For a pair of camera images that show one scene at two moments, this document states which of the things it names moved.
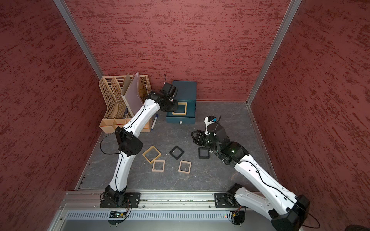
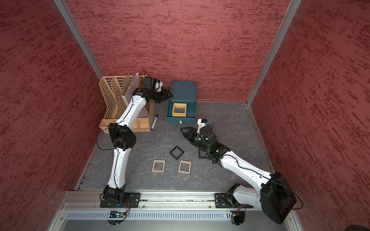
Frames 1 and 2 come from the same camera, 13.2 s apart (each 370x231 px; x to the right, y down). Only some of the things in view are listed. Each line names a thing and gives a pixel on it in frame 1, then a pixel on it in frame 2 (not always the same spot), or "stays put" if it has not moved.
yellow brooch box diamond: x=155 y=158 → x=179 y=109
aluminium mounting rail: x=91 y=200 stays put
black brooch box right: x=204 y=153 stays put
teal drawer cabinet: x=187 y=93 stays put
